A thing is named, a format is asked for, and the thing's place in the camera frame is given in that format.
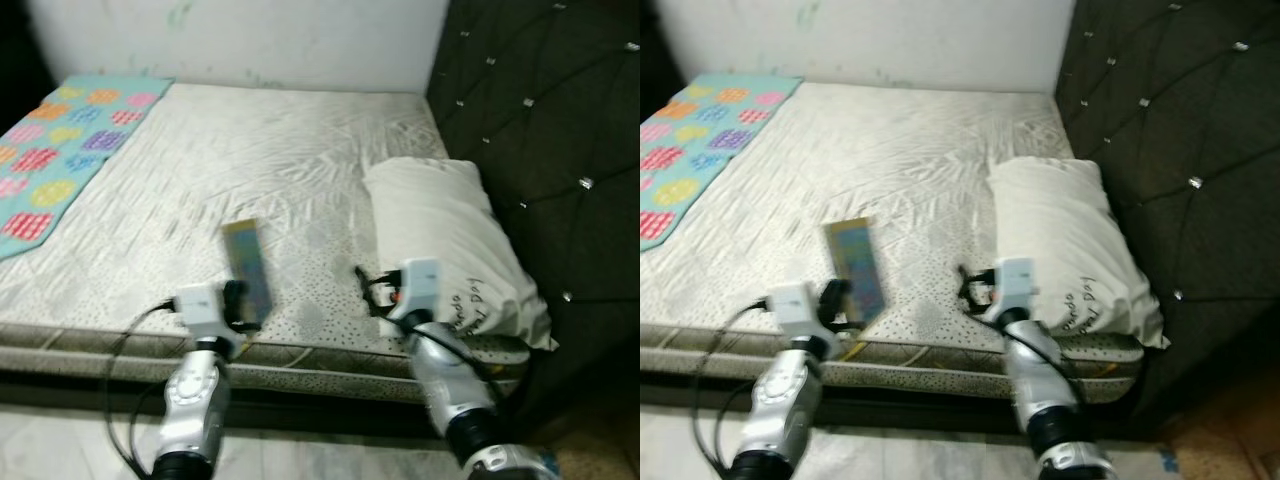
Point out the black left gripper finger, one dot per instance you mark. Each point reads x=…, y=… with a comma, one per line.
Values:
x=236, y=292
x=831, y=292

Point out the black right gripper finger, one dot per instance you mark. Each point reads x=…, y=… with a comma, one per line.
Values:
x=966, y=280
x=364, y=280

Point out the orange blue children's book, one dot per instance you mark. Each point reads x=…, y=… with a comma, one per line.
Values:
x=248, y=265
x=855, y=265

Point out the white printed pillow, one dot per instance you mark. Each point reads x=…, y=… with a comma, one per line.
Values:
x=430, y=220
x=1050, y=220

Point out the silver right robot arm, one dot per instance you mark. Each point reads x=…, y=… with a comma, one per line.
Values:
x=450, y=385
x=1045, y=385

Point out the grey patterned mattress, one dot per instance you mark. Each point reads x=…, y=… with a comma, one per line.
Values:
x=250, y=160
x=880, y=160

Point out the teal heart patterned blanket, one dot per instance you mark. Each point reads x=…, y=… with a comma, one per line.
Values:
x=60, y=150
x=690, y=150

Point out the dark tufted headboard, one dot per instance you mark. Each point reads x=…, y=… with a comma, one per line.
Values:
x=540, y=120
x=1170, y=120

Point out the blue tape piece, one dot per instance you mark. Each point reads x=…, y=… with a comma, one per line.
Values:
x=550, y=462
x=1166, y=460

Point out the brown speckled floor mat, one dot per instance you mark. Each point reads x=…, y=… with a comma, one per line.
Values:
x=600, y=450
x=1220, y=450

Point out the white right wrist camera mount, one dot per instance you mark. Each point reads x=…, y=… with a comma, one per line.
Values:
x=1018, y=283
x=418, y=285

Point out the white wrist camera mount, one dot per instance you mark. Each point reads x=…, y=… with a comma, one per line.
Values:
x=790, y=305
x=418, y=285
x=1018, y=283
x=198, y=305

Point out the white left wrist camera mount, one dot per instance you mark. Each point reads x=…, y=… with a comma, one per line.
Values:
x=790, y=305
x=198, y=305

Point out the dark bed frame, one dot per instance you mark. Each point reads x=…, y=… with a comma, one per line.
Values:
x=920, y=415
x=300, y=415

